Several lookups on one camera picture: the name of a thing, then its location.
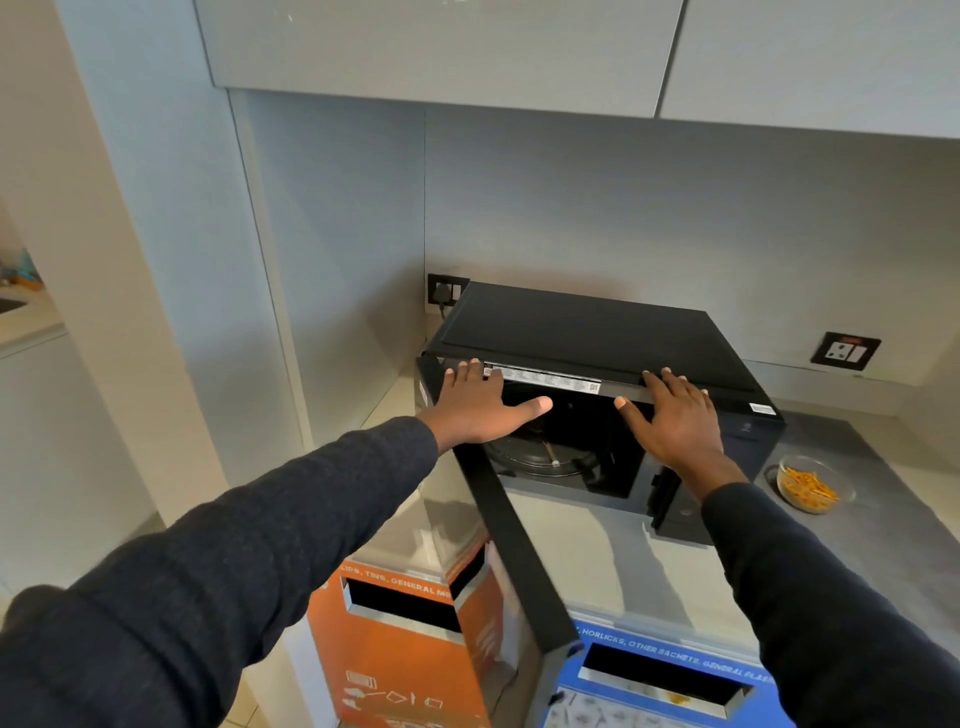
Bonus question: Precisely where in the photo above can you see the clear glass bowl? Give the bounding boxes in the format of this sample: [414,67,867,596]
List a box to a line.
[777,455,857,516]

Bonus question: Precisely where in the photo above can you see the black microwave door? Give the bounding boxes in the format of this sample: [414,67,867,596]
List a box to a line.
[414,354,585,728]

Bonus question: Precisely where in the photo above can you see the yellow snack sticks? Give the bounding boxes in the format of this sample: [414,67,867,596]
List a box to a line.
[781,468,840,511]

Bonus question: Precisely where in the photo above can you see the orange waste bin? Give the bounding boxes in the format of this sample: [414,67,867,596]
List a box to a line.
[307,546,519,728]

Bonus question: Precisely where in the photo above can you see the black microwave oven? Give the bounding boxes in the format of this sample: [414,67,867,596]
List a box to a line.
[417,281,787,546]

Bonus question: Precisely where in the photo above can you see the wide grey upper cabinet door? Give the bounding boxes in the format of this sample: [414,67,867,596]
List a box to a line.
[193,0,685,119]

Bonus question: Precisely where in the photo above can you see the person's left hand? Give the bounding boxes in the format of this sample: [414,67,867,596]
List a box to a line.
[417,358,555,456]

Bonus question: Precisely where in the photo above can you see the black wall socket with plug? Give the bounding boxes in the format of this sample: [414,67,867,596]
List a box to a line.
[426,273,471,320]

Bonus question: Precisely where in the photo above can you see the person's right forearm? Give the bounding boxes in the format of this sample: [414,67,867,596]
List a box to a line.
[701,482,960,728]

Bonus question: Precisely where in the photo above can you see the person's right hand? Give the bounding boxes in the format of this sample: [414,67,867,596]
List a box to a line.
[613,366,750,502]

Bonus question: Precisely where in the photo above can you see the person's left forearm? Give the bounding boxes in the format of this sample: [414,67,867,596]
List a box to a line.
[0,417,440,728]

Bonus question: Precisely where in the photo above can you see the blue waste bin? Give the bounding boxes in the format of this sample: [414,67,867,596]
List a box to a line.
[543,618,796,728]

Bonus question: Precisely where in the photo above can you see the glass microwave turntable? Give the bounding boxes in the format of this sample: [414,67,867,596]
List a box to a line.
[486,427,601,479]

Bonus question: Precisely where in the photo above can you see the black wall socket with switch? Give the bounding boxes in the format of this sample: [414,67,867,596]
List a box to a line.
[810,332,882,372]

